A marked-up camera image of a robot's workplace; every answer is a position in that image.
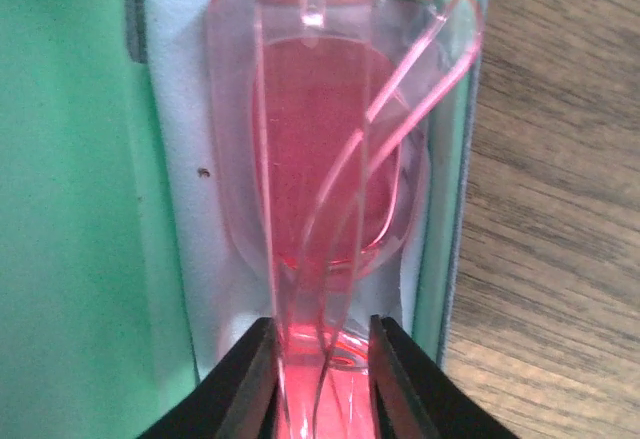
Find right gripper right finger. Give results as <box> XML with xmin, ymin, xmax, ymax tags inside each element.
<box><xmin>368</xmin><ymin>315</ymin><xmax>516</xmax><ymax>439</ymax></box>

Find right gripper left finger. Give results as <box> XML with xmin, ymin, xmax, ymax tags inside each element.
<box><xmin>140</xmin><ymin>317</ymin><xmax>277</xmax><ymax>439</ymax></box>

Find teal glasses case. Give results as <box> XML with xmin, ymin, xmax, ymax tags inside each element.
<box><xmin>1</xmin><ymin>0</ymin><xmax>488</xmax><ymax>438</ymax></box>

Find light blue cleaning cloth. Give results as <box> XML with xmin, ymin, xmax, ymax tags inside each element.
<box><xmin>143</xmin><ymin>0</ymin><xmax>430</xmax><ymax>378</ymax></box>

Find red transparent sunglasses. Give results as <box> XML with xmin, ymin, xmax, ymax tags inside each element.
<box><xmin>207</xmin><ymin>0</ymin><xmax>482</xmax><ymax>438</ymax></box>

